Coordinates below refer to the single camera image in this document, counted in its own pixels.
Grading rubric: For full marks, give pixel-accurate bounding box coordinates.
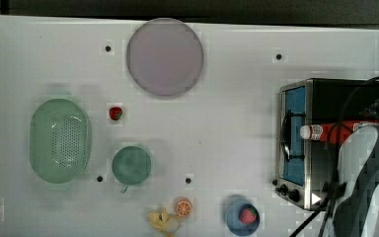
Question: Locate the green oval colander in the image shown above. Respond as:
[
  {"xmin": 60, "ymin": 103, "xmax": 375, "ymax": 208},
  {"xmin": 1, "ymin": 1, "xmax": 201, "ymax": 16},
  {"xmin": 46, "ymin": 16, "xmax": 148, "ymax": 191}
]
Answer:
[{"xmin": 30, "ymin": 99, "xmax": 92, "ymax": 184}]

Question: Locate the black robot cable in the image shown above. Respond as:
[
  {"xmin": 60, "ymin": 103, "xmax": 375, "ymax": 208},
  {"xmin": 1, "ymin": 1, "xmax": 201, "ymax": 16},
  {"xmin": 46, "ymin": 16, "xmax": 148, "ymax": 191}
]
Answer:
[{"xmin": 288, "ymin": 74, "xmax": 379, "ymax": 237}]

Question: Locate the yellow banana peel toy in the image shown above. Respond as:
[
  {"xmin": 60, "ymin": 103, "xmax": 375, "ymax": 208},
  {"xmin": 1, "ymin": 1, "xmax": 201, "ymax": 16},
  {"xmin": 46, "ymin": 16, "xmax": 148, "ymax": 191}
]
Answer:
[{"xmin": 148, "ymin": 207, "xmax": 181, "ymax": 237}]

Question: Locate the orange slice toy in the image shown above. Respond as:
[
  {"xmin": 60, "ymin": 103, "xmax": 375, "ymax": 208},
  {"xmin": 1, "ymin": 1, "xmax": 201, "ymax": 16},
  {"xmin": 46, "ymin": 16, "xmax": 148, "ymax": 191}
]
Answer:
[{"xmin": 175, "ymin": 197, "xmax": 192, "ymax": 217}]

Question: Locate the pink round plate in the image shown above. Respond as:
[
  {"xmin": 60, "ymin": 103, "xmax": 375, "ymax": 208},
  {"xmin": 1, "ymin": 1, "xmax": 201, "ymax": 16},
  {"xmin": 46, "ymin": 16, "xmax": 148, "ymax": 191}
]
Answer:
[{"xmin": 126, "ymin": 18, "xmax": 203, "ymax": 97}]

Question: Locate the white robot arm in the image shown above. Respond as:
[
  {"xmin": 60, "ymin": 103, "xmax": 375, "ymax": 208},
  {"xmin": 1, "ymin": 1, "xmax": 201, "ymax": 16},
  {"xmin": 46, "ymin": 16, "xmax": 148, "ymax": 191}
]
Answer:
[{"xmin": 325, "ymin": 77, "xmax": 379, "ymax": 237}]

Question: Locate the black toaster oven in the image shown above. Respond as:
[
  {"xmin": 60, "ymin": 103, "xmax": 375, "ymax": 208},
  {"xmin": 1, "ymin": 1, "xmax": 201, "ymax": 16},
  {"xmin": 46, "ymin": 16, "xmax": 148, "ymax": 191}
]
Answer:
[{"xmin": 274, "ymin": 78, "xmax": 379, "ymax": 210}]

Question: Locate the strawberry toy on table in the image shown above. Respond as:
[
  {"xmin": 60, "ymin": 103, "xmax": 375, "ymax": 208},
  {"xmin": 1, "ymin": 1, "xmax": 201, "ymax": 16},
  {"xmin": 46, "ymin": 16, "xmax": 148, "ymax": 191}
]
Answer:
[{"xmin": 109, "ymin": 107, "xmax": 123, "ymax": 120}]

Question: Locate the green mug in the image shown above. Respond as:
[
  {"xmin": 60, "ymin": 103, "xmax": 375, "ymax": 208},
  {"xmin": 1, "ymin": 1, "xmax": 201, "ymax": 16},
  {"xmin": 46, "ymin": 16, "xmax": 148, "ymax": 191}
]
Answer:
[{"xmin": 112, "ymin": 146, "xmax": 152, "ymax": 194}]

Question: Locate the red ketchup bottle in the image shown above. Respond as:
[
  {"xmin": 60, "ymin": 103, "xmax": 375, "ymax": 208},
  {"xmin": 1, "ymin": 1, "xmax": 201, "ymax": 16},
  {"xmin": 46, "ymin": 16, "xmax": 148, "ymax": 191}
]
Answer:
[{"xmin": 300, "ymin": 120, "xmax": 378, "ymax": 144}]

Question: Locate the strawberry in blue bowl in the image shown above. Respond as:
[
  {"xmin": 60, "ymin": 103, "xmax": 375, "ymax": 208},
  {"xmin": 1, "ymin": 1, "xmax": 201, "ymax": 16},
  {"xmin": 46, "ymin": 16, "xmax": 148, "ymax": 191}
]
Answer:
[{"xmin": 239, "ymin": 205, "xmax": 258, "ymax": 224}]

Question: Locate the blue small bowl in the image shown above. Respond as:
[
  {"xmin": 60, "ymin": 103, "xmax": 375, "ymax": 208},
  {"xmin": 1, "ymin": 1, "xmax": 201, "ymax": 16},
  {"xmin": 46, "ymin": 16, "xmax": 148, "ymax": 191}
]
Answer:
[{"xmin": 225, "ymin": 198, "xmax": 261, "ymax": 237}]

